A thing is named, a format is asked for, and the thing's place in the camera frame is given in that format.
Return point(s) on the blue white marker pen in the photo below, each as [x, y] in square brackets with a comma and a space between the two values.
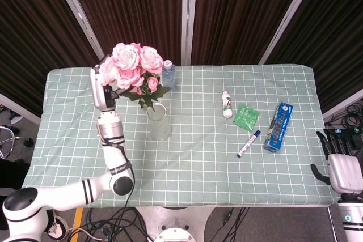
[249, 143]

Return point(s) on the green checkered tablecloth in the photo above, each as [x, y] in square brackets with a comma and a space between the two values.
[198, 168]

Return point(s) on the blue rectangular carton box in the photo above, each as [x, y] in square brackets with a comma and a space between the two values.
[278, 127]

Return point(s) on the black electronic device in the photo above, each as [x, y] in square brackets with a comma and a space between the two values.
[353, 137]

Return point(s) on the pink artificial flower bouquet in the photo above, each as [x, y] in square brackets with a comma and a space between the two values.
[136, 69]

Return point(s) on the black white sneaker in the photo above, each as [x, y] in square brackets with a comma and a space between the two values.
[56, 225]

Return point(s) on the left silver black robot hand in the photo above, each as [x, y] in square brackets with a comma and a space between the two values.
[99, 90]

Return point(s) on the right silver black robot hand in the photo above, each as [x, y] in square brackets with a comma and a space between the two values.
[341, 168]

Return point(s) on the metal stool frame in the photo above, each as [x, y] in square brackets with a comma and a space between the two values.
[8, 140]

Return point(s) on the clear glass vase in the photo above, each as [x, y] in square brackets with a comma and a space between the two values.
[159, 123]

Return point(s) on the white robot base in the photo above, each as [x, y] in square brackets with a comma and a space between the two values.
[177, 225]

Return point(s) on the clear plastic water bottle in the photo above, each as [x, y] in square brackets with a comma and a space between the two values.
[169, 77]

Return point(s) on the green snack packet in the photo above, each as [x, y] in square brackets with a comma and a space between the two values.
[246, 117]

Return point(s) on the small white drink bottle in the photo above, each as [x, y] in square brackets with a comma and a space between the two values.
[227, 104]

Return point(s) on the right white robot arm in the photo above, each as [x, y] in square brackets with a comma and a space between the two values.
[351, 219]

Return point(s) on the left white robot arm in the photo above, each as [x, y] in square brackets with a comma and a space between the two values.
[71, 188]

